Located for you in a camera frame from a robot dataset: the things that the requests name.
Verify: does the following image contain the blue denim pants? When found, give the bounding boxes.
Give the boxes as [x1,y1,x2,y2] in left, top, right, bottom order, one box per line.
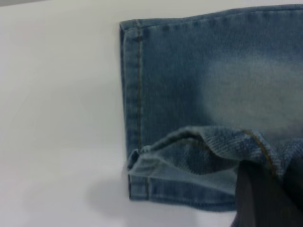
[119,3,303,212]

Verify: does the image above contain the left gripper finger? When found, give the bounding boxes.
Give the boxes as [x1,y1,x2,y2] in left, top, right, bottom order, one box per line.
[231,160,303,227]

